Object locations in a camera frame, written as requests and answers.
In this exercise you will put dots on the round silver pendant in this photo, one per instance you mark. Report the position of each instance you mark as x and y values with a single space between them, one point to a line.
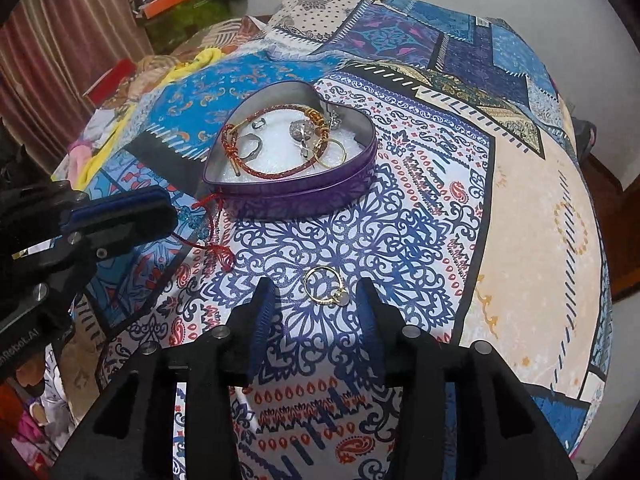
300 131

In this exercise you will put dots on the dark bag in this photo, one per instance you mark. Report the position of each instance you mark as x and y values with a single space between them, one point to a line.
585 135

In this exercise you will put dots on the patchwork printed blanket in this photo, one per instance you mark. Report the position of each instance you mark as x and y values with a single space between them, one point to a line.
400 210

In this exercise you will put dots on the purple heart-shaped tin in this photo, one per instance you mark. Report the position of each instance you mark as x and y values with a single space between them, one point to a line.
300 195

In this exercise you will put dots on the striped brown curtain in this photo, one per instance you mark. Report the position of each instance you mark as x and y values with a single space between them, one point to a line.
65 35

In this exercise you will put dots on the orange box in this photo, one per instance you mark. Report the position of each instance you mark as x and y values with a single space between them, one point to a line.
167 2

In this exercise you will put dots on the white foam pad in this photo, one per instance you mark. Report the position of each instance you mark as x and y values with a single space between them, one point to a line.
280 147

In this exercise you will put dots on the green patterned cloth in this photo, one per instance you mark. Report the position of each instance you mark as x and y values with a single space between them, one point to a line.
195 25

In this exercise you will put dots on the silver charm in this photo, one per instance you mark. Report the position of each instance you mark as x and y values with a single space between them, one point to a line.
334 117

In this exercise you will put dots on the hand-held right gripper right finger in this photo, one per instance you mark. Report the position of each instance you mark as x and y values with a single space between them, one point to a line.
367 320

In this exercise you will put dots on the red box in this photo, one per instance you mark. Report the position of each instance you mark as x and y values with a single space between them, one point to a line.
107 82

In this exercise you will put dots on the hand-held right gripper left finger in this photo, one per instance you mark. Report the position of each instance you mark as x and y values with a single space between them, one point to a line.
262 325

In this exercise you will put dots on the yellow cloth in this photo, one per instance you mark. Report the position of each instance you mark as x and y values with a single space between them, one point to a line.
200 60

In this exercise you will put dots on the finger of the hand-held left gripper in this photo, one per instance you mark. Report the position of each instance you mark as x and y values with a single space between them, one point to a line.
115 240
120 205

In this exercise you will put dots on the orange floral quilt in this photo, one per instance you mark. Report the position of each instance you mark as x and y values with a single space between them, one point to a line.
220 35

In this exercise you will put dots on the pile of clothes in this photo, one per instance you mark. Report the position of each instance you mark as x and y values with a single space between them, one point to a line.
35 410

